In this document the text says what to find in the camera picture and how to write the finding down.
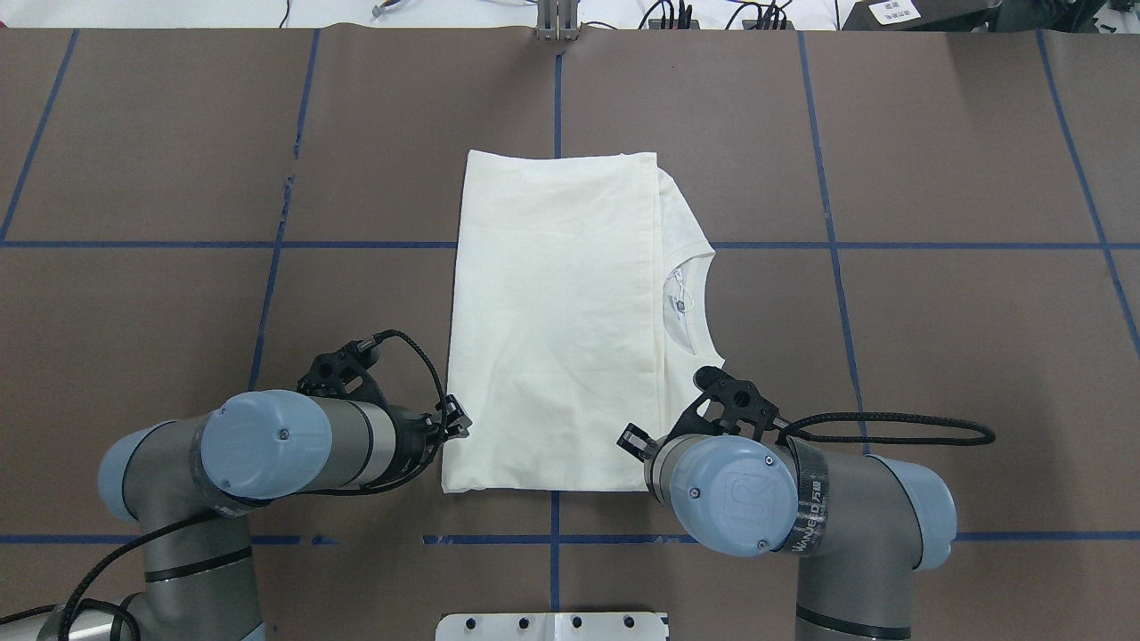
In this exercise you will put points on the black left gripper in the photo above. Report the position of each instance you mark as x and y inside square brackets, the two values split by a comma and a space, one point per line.
[413, 428]

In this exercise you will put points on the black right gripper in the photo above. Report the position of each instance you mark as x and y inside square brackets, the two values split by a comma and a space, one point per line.
[635, 439]

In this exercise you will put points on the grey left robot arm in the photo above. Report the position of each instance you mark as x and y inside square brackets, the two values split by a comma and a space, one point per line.
[191, 484]

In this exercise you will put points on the black power strip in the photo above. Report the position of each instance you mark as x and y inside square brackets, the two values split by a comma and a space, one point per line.
[760, 16]
[668, 15]

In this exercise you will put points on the aluminium frame post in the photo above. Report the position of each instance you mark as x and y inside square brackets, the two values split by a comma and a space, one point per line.
[557, 20]

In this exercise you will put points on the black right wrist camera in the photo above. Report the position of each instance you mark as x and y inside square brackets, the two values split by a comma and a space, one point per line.
[725, 405]

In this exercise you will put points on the cream long-sleeve cat shirt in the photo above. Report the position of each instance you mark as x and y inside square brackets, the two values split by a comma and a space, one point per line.
[578, 309]

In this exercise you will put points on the black box with label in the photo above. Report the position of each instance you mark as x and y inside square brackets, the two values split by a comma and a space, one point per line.
[920, 16]

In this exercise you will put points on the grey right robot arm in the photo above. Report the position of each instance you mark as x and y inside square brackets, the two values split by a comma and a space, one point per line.
[860, 526]

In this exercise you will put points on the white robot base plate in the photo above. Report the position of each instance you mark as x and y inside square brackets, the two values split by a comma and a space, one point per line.
[554, 626]

